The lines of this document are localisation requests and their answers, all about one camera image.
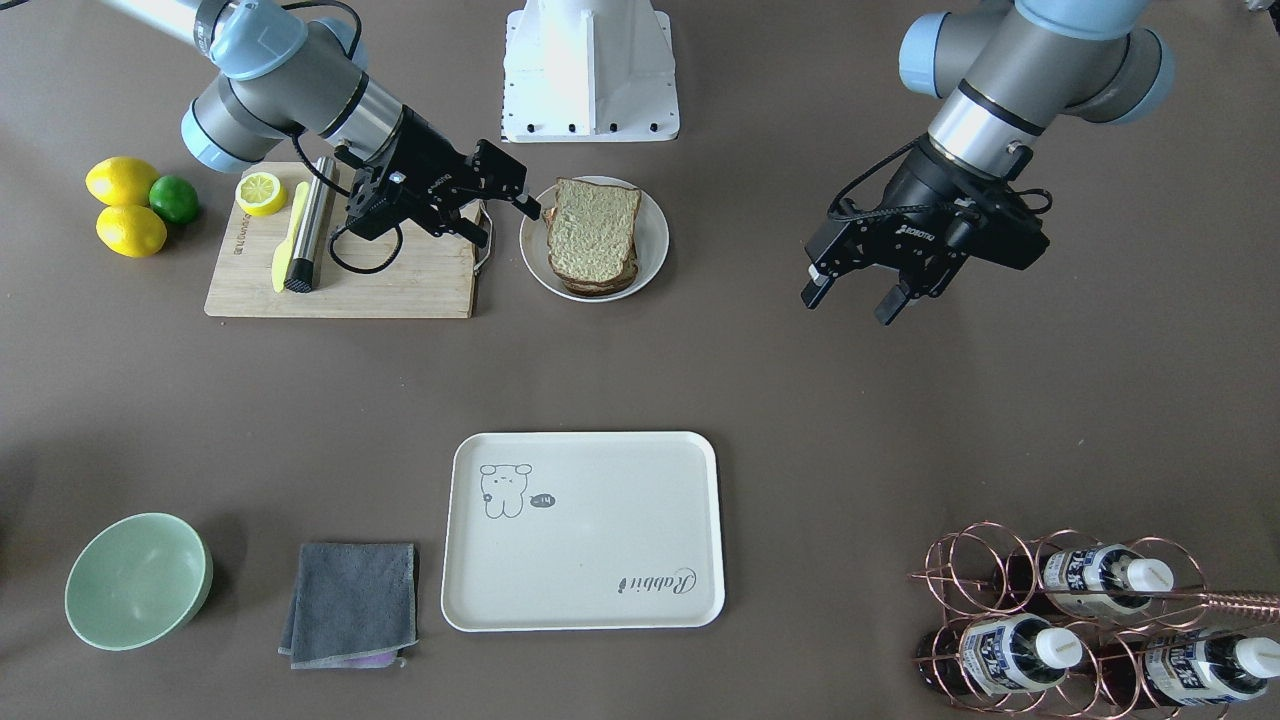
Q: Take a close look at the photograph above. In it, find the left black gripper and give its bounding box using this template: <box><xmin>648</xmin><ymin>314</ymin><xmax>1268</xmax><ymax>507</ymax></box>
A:
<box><xmin>800</xmin><ymin>136</ymin><xmax>1051</xmax><ymax>325</ymax></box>

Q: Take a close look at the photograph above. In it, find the white round plate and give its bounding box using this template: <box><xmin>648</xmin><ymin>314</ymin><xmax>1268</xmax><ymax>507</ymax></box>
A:
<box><xmin>518</xmin><ymin>191</ymin><xmax>669</xmax><ymax>304</ymax></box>

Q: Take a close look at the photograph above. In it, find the yellow plastic knife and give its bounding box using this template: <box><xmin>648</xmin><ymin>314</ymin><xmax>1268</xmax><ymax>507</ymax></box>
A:
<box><xmin>270</xmin><ymin>181</ymin><xmax>310</xmax><ymax>293</ymax></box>

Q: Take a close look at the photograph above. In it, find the cream rabbit tray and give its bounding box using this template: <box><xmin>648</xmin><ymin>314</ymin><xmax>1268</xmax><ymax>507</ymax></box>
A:
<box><xmin>440</xmin><ymin>430</ymin><xmax>726</xmax><ymax>633</ymax></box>

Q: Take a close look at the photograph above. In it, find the half lemon slice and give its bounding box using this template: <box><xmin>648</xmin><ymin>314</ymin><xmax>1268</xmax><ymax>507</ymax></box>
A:
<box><xmin>236</xmin><ymin>170</ymin><xmax>288</xmax><ymax>217</ymax></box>

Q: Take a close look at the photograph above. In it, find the steel cylinder tool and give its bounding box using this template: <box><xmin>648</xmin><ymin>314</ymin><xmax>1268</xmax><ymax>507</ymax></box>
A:
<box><xmin>285</xmin><ymin>158</ymin><xmax>337</xmax><ymax>293</ymax></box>

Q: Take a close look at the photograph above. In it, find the tea bottle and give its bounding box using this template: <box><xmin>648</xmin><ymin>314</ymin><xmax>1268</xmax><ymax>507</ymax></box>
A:
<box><xmin>993</xmin><ymin>544</ymin><xmax>1175</xmax><ymax>619</ymax></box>
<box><xmin>1096</xmin><ymin>628</ymin><xmax>1279</xmax><ymax>710</ymax></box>
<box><xmin>914</xmin><ymin>612</ymin><xmax>1084</xmax><ymax>698</ymax></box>

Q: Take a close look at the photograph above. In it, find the yellow lemon near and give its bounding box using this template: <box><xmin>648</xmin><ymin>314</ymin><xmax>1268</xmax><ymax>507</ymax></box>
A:
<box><xmin>95</xmin><ymin>205</ymin><xmax>168</xmax><ymax>258</ymax></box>

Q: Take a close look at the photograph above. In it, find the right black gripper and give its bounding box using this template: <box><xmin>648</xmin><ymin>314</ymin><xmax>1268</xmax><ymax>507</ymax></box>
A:
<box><xmin>346</xmin><ymin>108</ymin><xmax>541</xmax><ymax>249</ymax></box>

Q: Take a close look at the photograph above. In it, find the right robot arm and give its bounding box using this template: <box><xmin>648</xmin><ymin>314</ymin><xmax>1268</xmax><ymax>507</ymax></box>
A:
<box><xmin>115</xmin><ymin>1</ymin><xmax>541</xmax><ymax>246</ymax></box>

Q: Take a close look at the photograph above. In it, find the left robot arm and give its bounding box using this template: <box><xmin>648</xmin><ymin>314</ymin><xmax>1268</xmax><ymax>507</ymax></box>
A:
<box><xmin>801</xmin><ymin>1</ymin><xmax>1175</xmax><ymax>324</ymax></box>

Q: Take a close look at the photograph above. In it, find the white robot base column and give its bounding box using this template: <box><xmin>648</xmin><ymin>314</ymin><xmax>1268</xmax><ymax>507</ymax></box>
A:
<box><xmin>500</xmin><ymin>1</ymin><xmax>681</xmax><ymax>143</ymax></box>

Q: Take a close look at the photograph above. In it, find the grey folded cloth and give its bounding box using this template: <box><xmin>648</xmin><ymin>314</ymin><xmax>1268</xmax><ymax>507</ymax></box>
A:
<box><xmin>278</xmin><ymin>542</ymin><xmax>419</xmax><ymax>670</ymax></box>

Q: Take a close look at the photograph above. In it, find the green lime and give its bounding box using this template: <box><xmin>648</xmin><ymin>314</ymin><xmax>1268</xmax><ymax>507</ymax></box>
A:
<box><xmin>148</xmin><ymin>176</ymin><xmax>200</xmax><ymax>225</ymax></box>

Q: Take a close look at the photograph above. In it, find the mint green bowl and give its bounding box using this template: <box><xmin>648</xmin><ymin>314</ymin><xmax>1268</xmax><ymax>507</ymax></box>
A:
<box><xmin>64</xmin><ymin>512</ymin><xmax>212</xmax><ymax>652</ymax></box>

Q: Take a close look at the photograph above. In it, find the copper wire bottle rack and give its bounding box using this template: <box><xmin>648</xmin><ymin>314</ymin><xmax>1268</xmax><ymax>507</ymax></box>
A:
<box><xmin>911</xmin><ymin>521</ymin><xmax>1277</xmax><ymax>719</ymax></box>

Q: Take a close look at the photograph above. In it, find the wooden cutting board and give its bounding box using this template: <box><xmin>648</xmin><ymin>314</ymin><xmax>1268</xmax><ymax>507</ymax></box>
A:
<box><xmin>204</xmin><ymin>204</ymin><xmax>476</xmax><ymax>319</ymax></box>

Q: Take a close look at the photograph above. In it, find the bread slice top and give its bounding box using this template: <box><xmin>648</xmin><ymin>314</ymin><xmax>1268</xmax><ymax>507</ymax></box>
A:
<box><xmin>547</xmin><ymin>178</ymin><xmax>643</xmax><ymax>293</ymax></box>

